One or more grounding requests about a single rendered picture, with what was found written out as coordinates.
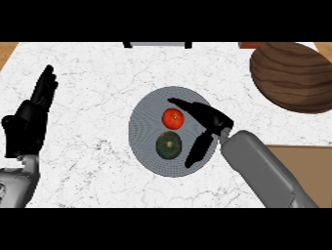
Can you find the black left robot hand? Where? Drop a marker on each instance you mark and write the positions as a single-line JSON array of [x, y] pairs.
[[31, 120]]

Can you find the grey appliance with black legs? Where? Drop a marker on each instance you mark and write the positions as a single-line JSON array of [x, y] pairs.
[[159, 44]]

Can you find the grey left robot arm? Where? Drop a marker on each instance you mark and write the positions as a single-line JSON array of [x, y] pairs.
[[10, 185]]

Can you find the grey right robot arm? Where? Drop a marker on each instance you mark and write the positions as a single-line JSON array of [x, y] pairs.
[[263, 169]]

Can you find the grey round placemat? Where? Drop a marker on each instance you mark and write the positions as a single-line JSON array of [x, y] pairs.
[[173, 132]]

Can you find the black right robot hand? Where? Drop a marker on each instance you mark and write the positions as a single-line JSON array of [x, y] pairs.
[[207, 117]]

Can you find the red tomato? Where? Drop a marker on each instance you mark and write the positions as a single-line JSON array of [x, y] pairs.
[[173, 118]]

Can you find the tan wooden cutting board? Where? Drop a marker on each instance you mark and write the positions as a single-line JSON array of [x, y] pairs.
[[314, 169]]

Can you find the red-brown block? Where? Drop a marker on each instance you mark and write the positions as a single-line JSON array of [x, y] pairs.
[[252, 44]]

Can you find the brown wooden bowl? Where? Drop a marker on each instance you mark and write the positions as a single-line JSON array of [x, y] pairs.
[[297, 77]]

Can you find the dark green squash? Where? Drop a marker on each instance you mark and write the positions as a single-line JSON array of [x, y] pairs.
[[169, 145]]

